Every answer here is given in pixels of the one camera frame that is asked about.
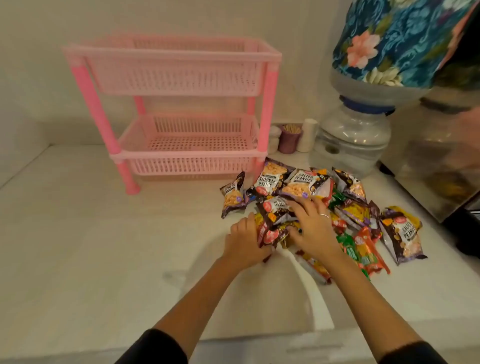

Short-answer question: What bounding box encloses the person's left hand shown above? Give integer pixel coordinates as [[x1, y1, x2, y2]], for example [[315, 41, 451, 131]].
[[223, 211, 277, 272]]

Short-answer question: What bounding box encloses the person's right hand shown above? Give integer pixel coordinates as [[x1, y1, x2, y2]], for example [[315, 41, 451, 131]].
[[286, 195, 340, 263]]

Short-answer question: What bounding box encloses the pile of assorted snack packets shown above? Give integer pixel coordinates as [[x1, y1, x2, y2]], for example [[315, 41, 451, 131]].
[[220, 157, 428, 286]]

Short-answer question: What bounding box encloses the pink two-tier plastic rack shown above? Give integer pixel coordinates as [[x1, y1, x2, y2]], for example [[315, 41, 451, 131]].
[[61, 32, 283, 196]]

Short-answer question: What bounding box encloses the person's right forearm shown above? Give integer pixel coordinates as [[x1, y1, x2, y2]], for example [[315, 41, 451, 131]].
[[311, 249, 425, 363]]

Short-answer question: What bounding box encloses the person's left forearm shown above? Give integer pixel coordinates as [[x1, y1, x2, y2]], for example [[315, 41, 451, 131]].
[[152, 256, 273, 359]]

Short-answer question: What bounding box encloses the purple toothpick cup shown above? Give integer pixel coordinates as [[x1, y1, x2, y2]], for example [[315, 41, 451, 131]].
[[277, 123, 304, 155]]

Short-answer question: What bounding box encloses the white salt shaker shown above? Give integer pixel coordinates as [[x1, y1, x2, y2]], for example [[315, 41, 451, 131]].
[[297, 118, 319, 154]]

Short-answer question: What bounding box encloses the small white jar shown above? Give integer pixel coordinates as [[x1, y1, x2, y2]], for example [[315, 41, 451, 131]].
[[268, 125, 282, 155]]

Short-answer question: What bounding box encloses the steel and black drinks appliance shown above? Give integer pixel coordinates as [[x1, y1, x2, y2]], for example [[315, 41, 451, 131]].
[[376, 0, 480, 260]]

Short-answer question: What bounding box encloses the black left sleeve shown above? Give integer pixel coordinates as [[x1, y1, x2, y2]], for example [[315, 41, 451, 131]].
[[116, 328, 188, 364]]

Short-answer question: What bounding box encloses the clear water jug blue cap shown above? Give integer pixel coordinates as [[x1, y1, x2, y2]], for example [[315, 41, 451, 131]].
[[329, 69, 430, 115]]

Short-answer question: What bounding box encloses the blue floral fabric cover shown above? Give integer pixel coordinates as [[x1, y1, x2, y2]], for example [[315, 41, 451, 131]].
[[331, 0, 479, 89]]

